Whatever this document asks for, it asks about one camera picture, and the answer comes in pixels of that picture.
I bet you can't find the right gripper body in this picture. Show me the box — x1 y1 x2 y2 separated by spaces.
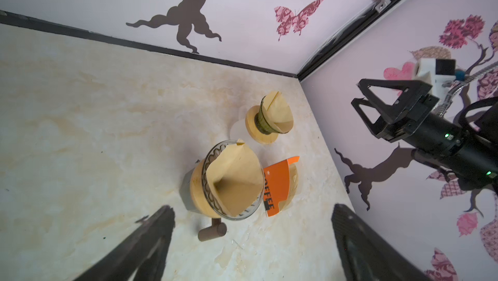
381 95 497 188

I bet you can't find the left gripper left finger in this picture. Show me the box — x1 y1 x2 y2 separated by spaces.
77 205 175 280

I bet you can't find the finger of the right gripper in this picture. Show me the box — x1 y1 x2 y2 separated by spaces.
357 79 432 121
351 98 405 138

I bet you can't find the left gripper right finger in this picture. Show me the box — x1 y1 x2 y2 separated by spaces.
331 204 429 281

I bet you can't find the wooden ring dripper holder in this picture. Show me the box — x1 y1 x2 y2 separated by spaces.
189 160 220 219

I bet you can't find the orange coffee filter pack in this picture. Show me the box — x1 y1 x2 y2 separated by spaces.
263 156 300 217

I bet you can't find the green ribbed glass dripper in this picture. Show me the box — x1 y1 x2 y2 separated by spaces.
254 97 281 135

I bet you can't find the brown paper coffee filter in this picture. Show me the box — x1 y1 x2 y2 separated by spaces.
205 138 265 217

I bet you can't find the translucent plastic cup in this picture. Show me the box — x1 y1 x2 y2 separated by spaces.
229 118 252 143

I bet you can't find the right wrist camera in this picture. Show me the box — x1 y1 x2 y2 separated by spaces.
414 58 466 101

